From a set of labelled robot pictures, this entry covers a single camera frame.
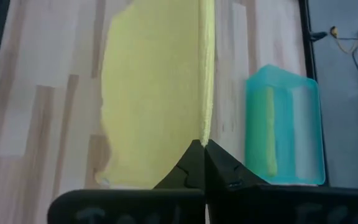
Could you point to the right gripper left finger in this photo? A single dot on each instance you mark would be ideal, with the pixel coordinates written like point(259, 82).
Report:
point(166, 205)

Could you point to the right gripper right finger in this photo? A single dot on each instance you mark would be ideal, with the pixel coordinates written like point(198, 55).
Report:
point(244, 202)

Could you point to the yellow microfiber towel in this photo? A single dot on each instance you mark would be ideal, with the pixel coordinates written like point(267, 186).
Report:
point(154, 93)

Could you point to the teal translucent plastic basket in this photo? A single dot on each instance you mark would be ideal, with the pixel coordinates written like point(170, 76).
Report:
point(303, 130)

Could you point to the black metal table frame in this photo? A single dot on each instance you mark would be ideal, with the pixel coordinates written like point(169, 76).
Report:
point(304, 31)

